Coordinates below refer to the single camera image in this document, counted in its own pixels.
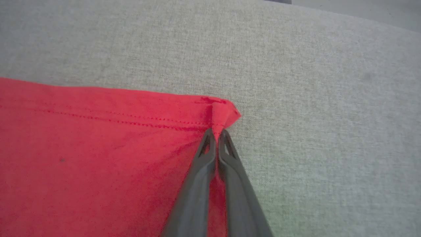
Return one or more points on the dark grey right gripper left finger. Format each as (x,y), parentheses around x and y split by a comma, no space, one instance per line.
(197,187)

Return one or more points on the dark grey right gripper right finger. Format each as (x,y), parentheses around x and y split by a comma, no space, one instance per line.
(238,191)

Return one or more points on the red jersey garment white trim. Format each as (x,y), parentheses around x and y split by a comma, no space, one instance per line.
(82,164)

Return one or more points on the grey fabric sofa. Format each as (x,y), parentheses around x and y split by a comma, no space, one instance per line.
(296,82)

